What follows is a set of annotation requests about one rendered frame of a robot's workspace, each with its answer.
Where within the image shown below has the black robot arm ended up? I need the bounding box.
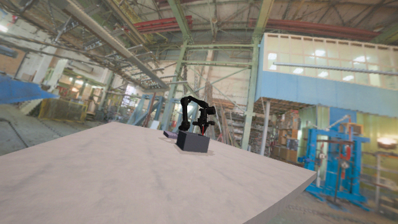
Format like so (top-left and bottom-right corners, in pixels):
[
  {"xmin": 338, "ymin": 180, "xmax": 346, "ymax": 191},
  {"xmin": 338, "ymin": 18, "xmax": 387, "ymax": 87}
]
[{"xmin": 178, "ymin": 95, "xmax": 216, "ymax": 131}]

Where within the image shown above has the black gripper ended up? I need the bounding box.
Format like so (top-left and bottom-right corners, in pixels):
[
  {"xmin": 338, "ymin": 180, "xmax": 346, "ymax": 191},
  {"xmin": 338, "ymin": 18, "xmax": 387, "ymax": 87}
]
[{"xmin": 192, "ymin": 114, "xmax": 215, "ymax": 134}]

